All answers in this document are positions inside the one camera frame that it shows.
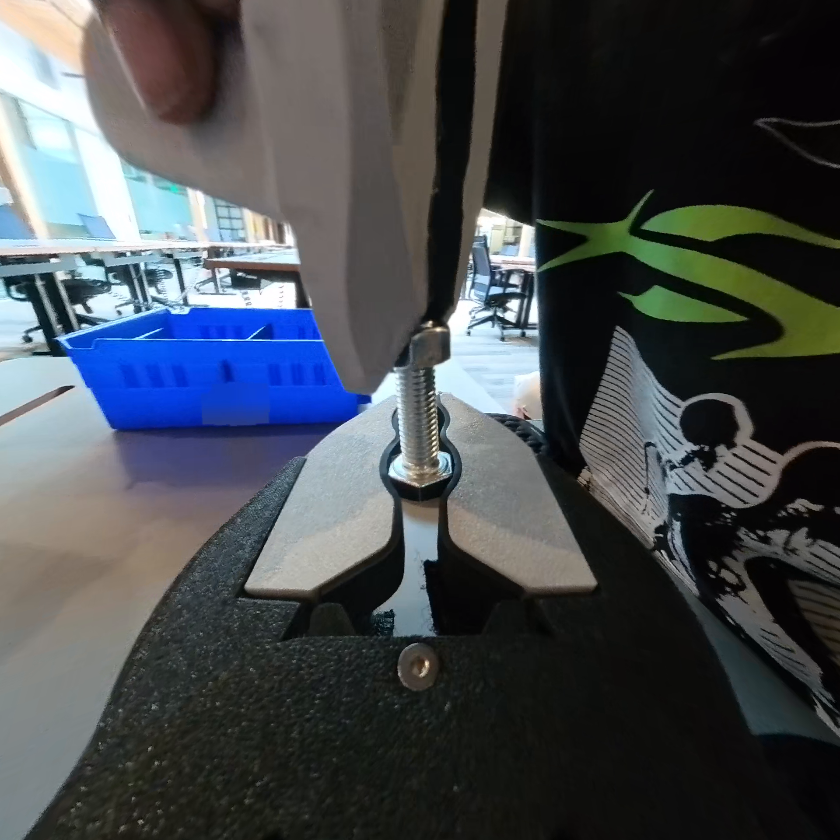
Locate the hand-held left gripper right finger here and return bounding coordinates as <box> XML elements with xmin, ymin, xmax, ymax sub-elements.
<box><xmin>436</xmin><ymin>392</ymin><xmax>599</xmax><ymax>599</ymax></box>

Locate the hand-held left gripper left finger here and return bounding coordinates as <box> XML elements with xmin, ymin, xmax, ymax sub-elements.
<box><xmin>243</xmin><ymin>395</ymin><xmax>403</xmax><ymax>599</ymax></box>

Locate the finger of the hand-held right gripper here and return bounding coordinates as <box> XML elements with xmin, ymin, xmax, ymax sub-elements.
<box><xmin>427</xmin><ymin>0</ymin><xmax>509</xmax><ymax>320</ymax></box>
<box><xmin>82</xmin><ymin>0</ymin><xmax>447</xmax><ymax>395</ymax></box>

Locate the silver hex bolt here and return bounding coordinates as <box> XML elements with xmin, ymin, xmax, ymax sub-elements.
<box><xmin>387</xmin><ymin>360</ymin><xmax>455</xmax><ymax>492</ymax></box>

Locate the blue plastic bin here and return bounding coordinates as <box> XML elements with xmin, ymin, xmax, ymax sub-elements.
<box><xmin>56</xmin><ymin>306</ymin><xmax>373</xmax><ymax>431</ymax></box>

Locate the person's right hand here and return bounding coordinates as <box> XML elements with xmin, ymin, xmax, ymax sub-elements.
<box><xmin>97</xmin><ymin>0</ymin><xmax>242</xmax><ymax>127</ymax></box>

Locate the black mesh pad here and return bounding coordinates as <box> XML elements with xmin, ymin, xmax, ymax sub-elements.
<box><xmin>486</xmin><ymin>412</ymin><xmax>549</xmax><ymax>463</ymax></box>

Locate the grey desk with wooden edge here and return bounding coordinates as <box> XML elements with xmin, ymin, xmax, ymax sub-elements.
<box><xmin>203</xmin><ymin>255</ymin><xmax>312</xmax><ymax>309</ymax></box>

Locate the black printed shirt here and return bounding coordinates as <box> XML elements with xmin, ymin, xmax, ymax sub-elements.
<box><xmin>482</xmin><ymin>0</ymin><xmax>840</xmax><ymax>742</ymax></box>

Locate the wooden top desk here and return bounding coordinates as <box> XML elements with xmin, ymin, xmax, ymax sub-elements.
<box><xmin>489</xmin><ymin>255</ymin><xmax>538</xmax><ymax>332</ymax></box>

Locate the black office chair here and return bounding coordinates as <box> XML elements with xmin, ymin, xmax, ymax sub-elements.
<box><xmin>466</xmin><ymin>235</ymin><xmax>534</xmax><ymax>341</ymax></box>
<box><xmin>0</xmin><ymin>272</ymin><xmax>112</xmax><ymax>345</ymax></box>

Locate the long desk row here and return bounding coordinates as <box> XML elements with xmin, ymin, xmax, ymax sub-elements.
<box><xmin>0</xmin><ymin>239</ymin><xmax>217</xmax><ymax>355</ymax></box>

